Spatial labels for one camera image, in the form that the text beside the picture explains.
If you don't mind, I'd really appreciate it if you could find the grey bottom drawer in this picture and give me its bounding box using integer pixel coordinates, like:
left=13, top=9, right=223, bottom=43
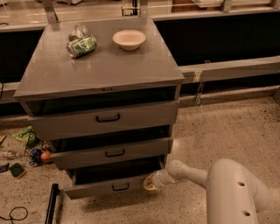
left=65, top=155, right=166, bottom=200

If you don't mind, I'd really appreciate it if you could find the grey drawer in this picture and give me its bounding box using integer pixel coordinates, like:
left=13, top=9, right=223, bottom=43
left=65, top=155, right=166, bottom=200
left=51, top=125, right=173, bottom=170
left=29, top=86, right=179, bottom=140

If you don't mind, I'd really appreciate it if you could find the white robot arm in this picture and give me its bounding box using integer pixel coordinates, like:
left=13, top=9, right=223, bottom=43
left=143, top=158, right=270, bottom=224

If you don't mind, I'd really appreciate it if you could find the grey middle drawer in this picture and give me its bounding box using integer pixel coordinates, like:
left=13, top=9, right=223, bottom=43
left=51, top=125, right=173, bottom=170

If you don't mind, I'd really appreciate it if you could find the grey top drawer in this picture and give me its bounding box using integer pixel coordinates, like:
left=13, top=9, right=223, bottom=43
left=29, top=86, right=179, bottom=140

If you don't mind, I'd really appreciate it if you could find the grey drawer cabinet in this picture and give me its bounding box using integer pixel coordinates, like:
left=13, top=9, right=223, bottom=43
left=13, top=16, right=186, bottom=176

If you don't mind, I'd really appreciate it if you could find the black bar stand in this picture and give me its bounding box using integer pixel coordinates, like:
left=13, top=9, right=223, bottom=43
left=45, top=184, right=60, bottom=224

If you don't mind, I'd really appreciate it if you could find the grey metal railing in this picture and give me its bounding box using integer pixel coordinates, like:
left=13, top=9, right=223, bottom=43
left=1, top=52, right=279, bottom=112

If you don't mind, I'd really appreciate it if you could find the metal hook clip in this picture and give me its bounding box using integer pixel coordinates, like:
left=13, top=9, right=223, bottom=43
left=195, top=59, right=211, bottom=106

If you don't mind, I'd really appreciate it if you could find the orange ball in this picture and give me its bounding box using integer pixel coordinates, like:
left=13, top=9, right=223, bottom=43
left=40, top=151, right=51, bottom=164

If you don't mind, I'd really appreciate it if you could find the green chip bag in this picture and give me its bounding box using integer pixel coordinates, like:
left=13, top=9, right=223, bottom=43
left=12, top=126, right=40, bottom=147

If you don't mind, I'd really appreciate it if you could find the green sponge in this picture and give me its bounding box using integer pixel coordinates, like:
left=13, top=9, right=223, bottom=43
left=9, top=163, right=26, bottom=179

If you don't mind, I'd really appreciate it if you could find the white paper bowl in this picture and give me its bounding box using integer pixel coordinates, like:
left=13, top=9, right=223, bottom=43
left=113, top=30, right=146, bottom=51

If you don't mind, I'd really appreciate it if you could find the clear plastic bottle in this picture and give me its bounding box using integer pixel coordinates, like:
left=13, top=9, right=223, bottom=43
left=0, top=150, right=19, bottom=160

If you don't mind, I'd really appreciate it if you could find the green soda can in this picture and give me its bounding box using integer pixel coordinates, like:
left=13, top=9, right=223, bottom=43
left=66, top=35, right=97, bottom=59

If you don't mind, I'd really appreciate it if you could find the silver crushed can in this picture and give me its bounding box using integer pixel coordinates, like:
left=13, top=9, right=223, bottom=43
left=68, top=24, right=88, bottom=41

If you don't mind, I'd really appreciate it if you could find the black cable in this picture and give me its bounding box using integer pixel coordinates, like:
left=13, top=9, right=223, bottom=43
left=0, top=206, right=29, bottom=224

